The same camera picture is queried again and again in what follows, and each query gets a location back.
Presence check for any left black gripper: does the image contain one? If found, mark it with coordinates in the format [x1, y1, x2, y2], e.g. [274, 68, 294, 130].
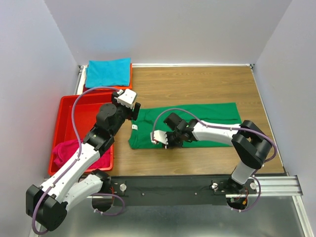
[110, 92, 141, 137]

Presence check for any green t-shirt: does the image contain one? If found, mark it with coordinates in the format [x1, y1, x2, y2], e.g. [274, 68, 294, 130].
[128, 103, 241, 150]

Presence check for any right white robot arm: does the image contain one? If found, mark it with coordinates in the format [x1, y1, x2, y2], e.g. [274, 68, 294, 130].
[163, 113, 277, 194]

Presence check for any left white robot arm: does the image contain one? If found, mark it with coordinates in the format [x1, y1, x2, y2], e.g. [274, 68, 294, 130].
[26, 96, 141, 235]

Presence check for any folded orange t-shirt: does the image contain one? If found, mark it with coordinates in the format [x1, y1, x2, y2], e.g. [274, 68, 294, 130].
[91, 63, 133, 91]

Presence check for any folded blue t-shirt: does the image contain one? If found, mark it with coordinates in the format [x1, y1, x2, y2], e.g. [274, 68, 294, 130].
[85, 58, 131, 88]

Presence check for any folded dark red t-shirt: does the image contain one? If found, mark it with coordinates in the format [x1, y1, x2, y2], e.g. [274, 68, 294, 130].
[83, 85, 114, 93]

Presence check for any red plastic bin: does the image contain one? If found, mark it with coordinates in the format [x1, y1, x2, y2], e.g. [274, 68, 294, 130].
[48, 92, 116, 173]

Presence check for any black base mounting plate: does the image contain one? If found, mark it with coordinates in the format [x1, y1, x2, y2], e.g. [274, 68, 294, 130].
[91, 175, 257, 207]

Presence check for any crumpled magenta t-shirt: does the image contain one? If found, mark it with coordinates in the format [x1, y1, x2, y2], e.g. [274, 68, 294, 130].
[48, 140, 114, 174]

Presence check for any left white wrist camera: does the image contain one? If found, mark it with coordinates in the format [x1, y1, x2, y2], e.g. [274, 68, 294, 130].
[117, 89, 137, 109]

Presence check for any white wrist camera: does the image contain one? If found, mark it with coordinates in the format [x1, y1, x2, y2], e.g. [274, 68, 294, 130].
[150, 130, 168, 145]
[117, 89, 137, 109]

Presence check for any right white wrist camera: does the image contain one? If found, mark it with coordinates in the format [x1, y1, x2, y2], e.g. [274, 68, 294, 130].
[150, 130, 168, 145]

